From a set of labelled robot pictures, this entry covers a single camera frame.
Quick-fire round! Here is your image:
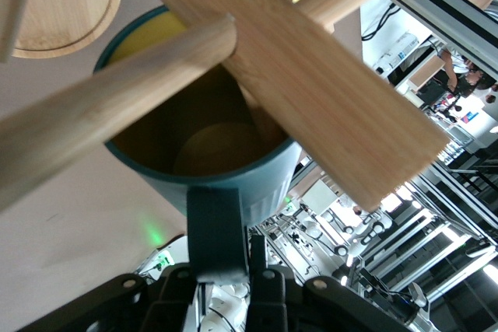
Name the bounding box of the grey aluminium frame beam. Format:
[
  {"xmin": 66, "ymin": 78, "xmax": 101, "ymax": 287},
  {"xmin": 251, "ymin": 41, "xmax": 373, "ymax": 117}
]
[{"xmin": 383, "ymin": 0, "xmax": 498, "ymax": 88}]

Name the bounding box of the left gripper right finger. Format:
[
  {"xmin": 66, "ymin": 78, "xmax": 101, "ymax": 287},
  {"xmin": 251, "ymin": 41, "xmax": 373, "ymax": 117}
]
[{"xmin": 244, "ymin": 236, "xmax": 422, "ymax": 332}]

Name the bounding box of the dark teal ribbed cup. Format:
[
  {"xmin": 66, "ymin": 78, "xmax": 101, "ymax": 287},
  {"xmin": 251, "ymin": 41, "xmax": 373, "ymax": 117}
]
[{"xmin": 92, "ymin": 4, "xmax": 303, "ymax": 283}]

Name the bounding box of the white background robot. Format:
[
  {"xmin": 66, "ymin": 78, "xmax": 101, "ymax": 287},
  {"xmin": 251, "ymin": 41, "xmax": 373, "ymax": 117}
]
[{"xmin": 326, "ymin": 207, "xmax": 394, "ymax": 259}]

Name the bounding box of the metal shelving rack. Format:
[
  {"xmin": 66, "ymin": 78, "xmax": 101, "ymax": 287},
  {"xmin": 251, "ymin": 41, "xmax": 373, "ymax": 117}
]
[{"xmin": 349, "ymin": 145, "xmax": 498, "ymax": 332}]

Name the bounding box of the wooden mug rack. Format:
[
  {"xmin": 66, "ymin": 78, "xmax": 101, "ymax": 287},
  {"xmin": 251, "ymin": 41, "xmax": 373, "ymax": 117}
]
[{"xmin": 0, "ymin": 0, "xmax": 451, "ymax": 213}]

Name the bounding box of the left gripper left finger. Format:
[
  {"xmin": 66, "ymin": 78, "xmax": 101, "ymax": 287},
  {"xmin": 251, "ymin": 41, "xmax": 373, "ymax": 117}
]
[{"xmin": 15, "ymin": 262, "xmax": 200, "ymax": 332}]

